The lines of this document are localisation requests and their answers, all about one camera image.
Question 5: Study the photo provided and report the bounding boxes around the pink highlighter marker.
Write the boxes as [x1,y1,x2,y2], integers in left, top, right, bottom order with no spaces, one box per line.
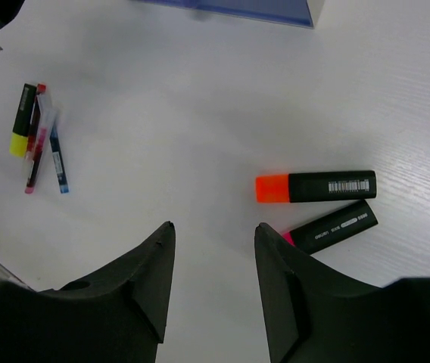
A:
[282,200,379,254]

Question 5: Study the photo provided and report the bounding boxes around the yellow highlighter marker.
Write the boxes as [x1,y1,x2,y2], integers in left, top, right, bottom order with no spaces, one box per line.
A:
[9,83,37,157]

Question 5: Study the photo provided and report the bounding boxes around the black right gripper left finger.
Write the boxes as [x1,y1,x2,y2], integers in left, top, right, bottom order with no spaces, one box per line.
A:
[0,222,176,362]

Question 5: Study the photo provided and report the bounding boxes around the blue pen refill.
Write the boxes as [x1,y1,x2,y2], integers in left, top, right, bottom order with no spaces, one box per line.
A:
[49,115,70,194]

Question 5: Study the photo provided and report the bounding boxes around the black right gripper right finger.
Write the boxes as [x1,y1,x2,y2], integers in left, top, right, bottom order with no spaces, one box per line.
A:
[254,223,430,362]

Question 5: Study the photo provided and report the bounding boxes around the red pen refill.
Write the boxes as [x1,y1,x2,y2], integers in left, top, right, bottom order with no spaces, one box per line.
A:
[25,83,46,194]

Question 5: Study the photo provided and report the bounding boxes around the orange highlighter marker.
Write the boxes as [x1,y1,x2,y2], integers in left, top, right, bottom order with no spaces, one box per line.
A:
[255,170,377,203]

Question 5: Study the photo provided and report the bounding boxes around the pink pen refill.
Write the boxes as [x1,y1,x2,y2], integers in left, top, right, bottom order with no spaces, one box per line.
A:
[25,93,58,194]

